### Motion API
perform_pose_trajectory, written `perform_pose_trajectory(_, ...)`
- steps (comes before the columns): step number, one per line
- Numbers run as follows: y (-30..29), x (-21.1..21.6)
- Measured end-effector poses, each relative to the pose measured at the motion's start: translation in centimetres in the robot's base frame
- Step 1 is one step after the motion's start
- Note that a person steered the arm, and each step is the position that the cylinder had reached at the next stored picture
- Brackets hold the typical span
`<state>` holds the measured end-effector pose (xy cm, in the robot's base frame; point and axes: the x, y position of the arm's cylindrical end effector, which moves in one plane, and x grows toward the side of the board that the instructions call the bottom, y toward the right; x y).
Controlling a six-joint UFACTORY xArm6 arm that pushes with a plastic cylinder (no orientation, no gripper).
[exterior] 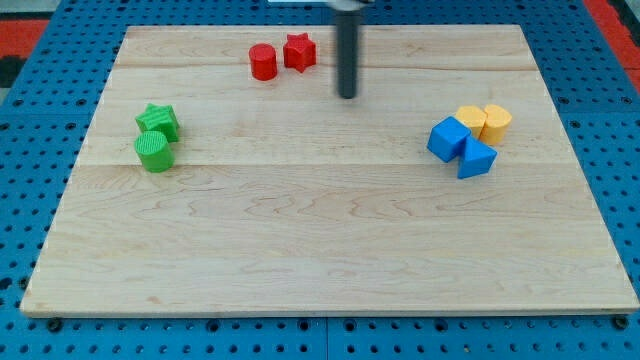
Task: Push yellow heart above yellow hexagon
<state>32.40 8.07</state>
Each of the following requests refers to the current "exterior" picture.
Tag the silver rod mount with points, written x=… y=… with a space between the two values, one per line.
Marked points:
x=348 y=5

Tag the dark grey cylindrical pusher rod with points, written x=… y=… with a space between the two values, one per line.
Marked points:
x=347 y=24

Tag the light wooden board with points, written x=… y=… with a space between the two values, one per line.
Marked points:
x=286 y=200

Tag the blue triangle block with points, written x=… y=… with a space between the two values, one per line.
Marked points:
x=476 y=158

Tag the blue cube block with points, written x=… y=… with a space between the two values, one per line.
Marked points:
x=447 y=138

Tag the red cylinder block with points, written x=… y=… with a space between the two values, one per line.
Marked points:
x=263 y=61

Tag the green star block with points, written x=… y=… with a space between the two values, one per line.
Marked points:
x=160 y=118

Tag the yellow heart block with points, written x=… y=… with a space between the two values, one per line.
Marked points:
x=496 y=124

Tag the red star block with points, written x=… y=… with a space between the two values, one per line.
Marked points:
x=299 y=52

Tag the yellow hexagon block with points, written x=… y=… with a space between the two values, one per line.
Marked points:
x=472 y=117

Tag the green cylinder block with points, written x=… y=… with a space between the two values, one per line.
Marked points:
x=154 y=151

